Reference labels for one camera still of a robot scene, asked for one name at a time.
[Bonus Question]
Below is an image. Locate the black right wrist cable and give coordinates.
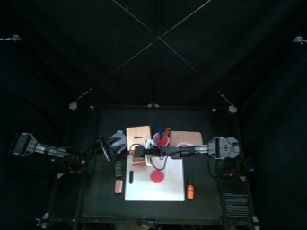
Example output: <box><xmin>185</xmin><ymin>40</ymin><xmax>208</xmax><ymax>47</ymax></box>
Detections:
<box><xmin>148</xmin><ymin>154</ymin><xmax>169</xmax><ymax>172</ymax></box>

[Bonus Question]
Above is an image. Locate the wooden drawer with red front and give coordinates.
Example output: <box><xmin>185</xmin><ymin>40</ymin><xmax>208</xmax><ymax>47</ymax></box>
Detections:
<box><xmin>130</xmin><ymin>155</ymin><xmax>152</xmax><ymax>168</ymax></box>

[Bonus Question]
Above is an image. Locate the white cutting board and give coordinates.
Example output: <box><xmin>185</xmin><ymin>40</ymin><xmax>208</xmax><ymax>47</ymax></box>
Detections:
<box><xmin>124</xmin><ymin>155</ymin><xmax>185</xmax><ymax>202</ymax></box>

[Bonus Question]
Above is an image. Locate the red plastic spatula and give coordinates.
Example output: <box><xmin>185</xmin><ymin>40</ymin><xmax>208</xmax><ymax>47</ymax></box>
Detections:
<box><xmin>158</xmin><ymin>128</ymin><xmax>172</xmax><ymax>147</ymax></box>

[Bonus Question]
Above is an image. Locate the orange toy carrot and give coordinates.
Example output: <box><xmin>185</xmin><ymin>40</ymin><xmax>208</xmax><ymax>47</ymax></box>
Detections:
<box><xmin>185</xmin><ymin>176</ymin><xmax>196</xmax><ymax>200</ymax></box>

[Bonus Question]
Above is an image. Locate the pink rectangular mat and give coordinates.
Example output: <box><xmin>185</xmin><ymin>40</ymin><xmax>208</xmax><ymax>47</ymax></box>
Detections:
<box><xmin>169</xmin><ymin>130</ymin><xmax>204</xmax><ymax>148</ymax></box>

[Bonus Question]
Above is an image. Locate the dark green toy block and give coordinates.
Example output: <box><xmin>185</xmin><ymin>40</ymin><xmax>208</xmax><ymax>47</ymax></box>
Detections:
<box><xmin>113</xmin><ymin>161</ymin><xmax>124</xmax><ymax>178</ymax></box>

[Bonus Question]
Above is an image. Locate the red plastic cup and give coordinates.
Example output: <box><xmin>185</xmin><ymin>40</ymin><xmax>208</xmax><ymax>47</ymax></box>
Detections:
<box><xmin>150</xmin><ymin>131</ymin><xmax>172</xmax><ymax>148</ymax></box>

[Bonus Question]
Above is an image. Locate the thin tension wire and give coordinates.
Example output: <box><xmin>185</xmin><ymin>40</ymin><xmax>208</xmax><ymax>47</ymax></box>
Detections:
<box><xmin>110</xmin><ymin>0</ymin><xmax>233</xmax><ymax>108</ymax></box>
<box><xmin>73</xmin><ymin>0</ymin><xmax>212</xmax><ymax>105</ymax></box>

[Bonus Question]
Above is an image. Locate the black plate with white lettering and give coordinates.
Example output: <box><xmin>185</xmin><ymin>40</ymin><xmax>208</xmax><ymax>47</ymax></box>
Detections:
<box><xmin>221</xmin><ymin>182</ymin><xmax>248</xmax><ymax>223</ymax></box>

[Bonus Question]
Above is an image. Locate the pink flat dough disc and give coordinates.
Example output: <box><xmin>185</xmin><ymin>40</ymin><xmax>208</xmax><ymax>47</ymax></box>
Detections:
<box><xmin>148</xmin><ymin>170</ymin><xmax>166</xmax><ymax>184</ymax></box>

